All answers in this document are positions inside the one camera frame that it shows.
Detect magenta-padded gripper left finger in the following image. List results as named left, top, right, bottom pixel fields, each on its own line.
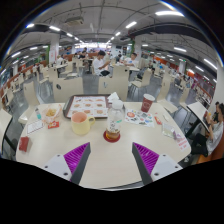
left=42, top=141, right=92, bottom=186

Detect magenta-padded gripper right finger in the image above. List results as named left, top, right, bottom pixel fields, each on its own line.
left=131, top=141, right=184, bottom=186

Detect clear tea bottle white cap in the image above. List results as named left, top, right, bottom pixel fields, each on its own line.
left=105, top=98, right=125, bottom=141

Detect pink printed leaflet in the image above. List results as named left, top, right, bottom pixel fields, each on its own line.
left=175, top=135, right=192, bottom=153

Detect clear plastic packet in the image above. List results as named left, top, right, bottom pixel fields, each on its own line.
left=162, top=123, right=178, bottom=139

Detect dark red flat pouch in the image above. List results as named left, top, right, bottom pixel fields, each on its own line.
left=18, top=135, right=31, bottom=153

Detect small red white packet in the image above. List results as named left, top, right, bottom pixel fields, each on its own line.
left=47, top=120, right=60, bottom=130

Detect white paper card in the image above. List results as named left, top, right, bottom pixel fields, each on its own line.
left=26, top=119, right=45, bottom=135

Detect yellow mug pink inside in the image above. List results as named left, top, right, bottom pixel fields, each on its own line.
left=70, top=111, right=96, bottom=136

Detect white orange food wrapper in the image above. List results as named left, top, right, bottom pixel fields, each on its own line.
left=41, top=103, right=64, bottom=124

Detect colourful printed flyer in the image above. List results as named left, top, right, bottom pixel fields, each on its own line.
left=124, top=108, right=156, bottom=128

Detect person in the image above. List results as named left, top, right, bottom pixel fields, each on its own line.
left=55, top=54, right=65, bottom=66
left=128, top=52, right=140, bottom=69
left=190, top=102, right=224, bottom=158
left=92, top=49, right=112, bottom=77

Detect flat round red coaster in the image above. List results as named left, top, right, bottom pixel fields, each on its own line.
left=102, top=129, right=122, bottom=144

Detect dark brown food tray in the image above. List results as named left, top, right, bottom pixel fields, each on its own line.
left=62, top=94, right=118, bottom=120

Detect white neighbouring table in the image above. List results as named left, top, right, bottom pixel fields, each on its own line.
left=186, top=101, right=210, bottom=123

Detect red paper cup with lid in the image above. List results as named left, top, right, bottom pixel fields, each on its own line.
left=140, top=93, right=156, bottom=113

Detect printed paper tray liner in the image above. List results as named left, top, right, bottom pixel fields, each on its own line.
left=66, top=95, right=108, bottom=118

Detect white paper napkin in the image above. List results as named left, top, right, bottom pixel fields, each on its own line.
left=107, top=92, right=121, bottom=104

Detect group of beige chairs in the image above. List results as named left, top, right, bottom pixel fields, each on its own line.
left=0, top=56, right=214, bottom=134

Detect ceiling air conditioner unit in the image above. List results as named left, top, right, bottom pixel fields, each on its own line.
left=64, top=16, right=85, bottom=27

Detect group of ceiling lights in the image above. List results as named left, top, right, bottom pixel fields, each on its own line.
left=0, top=9, right=219, bottom=76

